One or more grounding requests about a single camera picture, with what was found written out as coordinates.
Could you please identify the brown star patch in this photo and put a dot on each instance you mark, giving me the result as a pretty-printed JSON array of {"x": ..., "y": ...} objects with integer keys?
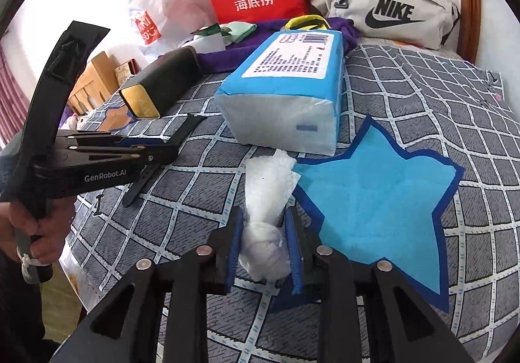
[{"x": 111, "y": 119}]

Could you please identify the wooden furniture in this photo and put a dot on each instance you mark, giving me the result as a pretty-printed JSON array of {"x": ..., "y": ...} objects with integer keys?
[{"x": 97, "y": 78}]

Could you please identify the wooden bed frame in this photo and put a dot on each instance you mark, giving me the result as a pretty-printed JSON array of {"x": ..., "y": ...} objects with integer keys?
[{"x": 469, "y": 1}]

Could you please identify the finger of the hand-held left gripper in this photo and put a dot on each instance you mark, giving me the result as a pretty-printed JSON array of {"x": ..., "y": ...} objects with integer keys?
[
  {"x": 154, "y": 155},
  {"x": 142, "y": 140}
]

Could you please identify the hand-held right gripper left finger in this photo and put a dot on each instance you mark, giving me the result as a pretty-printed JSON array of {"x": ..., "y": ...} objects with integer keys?
[{"x": 237, "y": 249}]

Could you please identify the blue tissue pack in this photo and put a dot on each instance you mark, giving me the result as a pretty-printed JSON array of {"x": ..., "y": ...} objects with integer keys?
[{"x": 284, "y": 78}]

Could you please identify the person's left hand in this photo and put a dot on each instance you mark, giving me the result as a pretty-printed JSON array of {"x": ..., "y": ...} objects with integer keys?
[{"x": 48, "y": 233}]

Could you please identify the dark box with gold end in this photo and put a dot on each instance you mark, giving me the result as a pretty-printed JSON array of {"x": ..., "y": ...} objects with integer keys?
[{"x": 170, "y": 70}]

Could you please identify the grey-green cloth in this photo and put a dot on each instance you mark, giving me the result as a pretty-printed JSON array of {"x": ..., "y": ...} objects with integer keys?
[{"x": 241, "y": 30}]

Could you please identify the white translucent plastic bag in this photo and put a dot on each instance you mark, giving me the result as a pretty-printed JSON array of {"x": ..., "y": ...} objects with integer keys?
[{"x": 264, "y": 200}]

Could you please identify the blue star patch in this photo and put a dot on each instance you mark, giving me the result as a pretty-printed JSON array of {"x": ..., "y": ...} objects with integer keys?
[{"x": 373, "y": 204}]

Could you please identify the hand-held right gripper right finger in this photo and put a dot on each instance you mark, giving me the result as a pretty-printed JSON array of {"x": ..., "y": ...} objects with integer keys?
[{"x": 293, "y": 257}]

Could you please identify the patterned brown box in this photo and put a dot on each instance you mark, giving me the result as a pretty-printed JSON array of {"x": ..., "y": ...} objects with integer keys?
[{"x": 126, "y": 71}]

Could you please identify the purple curtain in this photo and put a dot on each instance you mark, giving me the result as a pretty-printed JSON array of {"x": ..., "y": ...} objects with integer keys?
[{"x": 12, "y": 102}]

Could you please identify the white glove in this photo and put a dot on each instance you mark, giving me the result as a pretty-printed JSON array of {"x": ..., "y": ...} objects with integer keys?
[{"x": 207, "y": 44}]

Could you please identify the person's left forearm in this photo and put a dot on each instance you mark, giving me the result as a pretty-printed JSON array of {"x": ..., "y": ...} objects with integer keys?
[{"x": 20, "y": 306}]

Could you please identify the purple towel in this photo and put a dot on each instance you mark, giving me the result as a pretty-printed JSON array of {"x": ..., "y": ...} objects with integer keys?
[{"x": 227, "y": 56}]

